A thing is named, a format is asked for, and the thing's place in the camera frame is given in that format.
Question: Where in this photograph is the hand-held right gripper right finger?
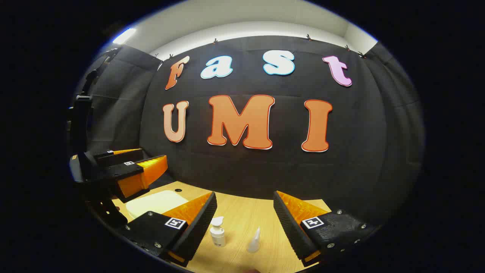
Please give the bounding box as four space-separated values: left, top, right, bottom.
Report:
273 191 381 268

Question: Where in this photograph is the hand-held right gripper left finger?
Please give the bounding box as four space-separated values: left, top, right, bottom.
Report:
116 191 218 267

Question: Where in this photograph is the white pump bottle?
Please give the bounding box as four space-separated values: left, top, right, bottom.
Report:
210 216 227 248

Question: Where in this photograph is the white squeeze tube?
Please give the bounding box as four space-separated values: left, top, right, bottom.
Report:
247 227 261 253

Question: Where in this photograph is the black backdrop cloth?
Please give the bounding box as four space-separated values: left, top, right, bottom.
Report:
76 35 425 228

